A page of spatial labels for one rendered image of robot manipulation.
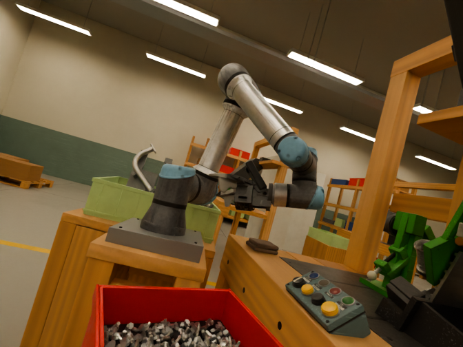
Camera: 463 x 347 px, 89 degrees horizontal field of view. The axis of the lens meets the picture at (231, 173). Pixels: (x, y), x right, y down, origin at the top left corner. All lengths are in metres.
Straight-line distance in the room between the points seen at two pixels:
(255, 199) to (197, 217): 0.52
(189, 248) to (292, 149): 0.40
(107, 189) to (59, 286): 0.44
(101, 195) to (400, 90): 1.48
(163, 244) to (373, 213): 0.94
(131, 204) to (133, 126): 6.62
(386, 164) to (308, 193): 0.63
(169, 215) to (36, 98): 8.09
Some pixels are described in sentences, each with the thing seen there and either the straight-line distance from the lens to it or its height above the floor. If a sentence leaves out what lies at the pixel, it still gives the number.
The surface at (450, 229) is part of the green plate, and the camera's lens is 0.64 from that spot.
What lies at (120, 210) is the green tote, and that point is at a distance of 1.23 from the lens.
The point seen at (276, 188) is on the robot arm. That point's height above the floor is 1.13.
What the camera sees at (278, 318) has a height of 0.84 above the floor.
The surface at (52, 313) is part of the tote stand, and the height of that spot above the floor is 0.37.
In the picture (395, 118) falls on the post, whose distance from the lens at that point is 1.38.
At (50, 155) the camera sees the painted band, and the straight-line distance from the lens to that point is 8.35.
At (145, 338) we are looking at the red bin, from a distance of 0.37.
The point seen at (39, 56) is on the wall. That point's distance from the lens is 9.04.
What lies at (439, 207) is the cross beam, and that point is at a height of 1.24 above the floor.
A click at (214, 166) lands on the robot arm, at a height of 1.15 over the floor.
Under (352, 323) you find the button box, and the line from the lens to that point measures 0.53.
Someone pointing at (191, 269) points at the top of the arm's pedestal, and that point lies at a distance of 0.72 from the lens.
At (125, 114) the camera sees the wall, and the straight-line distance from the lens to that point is 7.89.
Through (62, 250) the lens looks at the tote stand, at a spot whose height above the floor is 0.63.
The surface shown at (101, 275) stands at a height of 0.77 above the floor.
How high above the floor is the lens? 1.09
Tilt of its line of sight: 3 degrees up
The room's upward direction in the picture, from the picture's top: 16 degrees clockwise
